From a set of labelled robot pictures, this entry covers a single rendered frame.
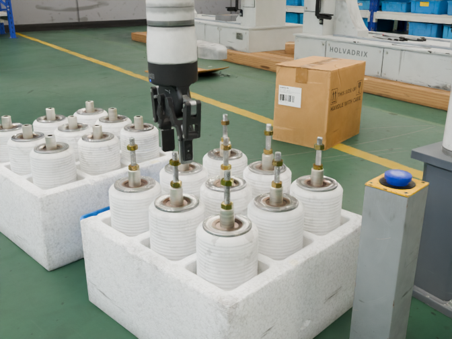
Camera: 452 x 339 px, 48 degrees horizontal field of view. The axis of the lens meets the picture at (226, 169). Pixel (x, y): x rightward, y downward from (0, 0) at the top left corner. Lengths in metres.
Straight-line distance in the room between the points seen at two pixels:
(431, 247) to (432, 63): 1.86
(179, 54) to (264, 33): 3.31
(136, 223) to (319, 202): 0.33
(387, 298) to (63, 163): 0.72
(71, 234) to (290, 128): 1.08
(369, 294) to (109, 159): 0.67
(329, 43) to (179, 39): 2.59
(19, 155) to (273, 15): 3.07
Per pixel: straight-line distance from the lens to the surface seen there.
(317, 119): 1.93
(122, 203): 0.92
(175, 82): 0.75
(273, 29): 4.09
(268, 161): 1.00
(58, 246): 1.19
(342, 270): 0.96
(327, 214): 0.93
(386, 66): 3.02
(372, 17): 6.53
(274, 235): 0.83
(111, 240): 0.92
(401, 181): 0.79
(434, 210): 1.04
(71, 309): 1.07
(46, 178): 1.17
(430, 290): 1.11
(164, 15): 0.75
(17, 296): 1.14
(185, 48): 0.75
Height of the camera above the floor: 0.60
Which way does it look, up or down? 21 degrees down
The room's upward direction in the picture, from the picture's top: straight up
